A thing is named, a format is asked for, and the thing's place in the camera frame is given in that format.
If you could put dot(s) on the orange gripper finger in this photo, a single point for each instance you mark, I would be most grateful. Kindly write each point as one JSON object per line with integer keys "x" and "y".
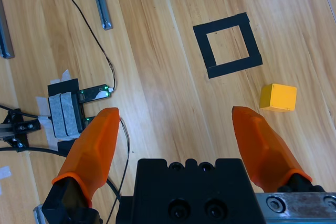
{"x": 265, "y": 150}
{"x": 89, "y": 155}

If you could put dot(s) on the yellow wooden block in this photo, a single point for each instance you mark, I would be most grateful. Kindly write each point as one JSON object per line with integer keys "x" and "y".
{"x": 278, "y": 98}

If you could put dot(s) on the black usb hub green lights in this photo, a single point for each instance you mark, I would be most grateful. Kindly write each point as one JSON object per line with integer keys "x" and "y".
{"x": 64, "y": 85}

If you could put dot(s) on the black tape square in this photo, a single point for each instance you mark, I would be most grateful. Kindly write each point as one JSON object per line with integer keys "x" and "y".
{"x": 202, "y": 40}

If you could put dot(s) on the black metal bracket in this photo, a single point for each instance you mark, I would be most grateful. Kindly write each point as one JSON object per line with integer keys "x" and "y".
{"x": 15, "y": 128}

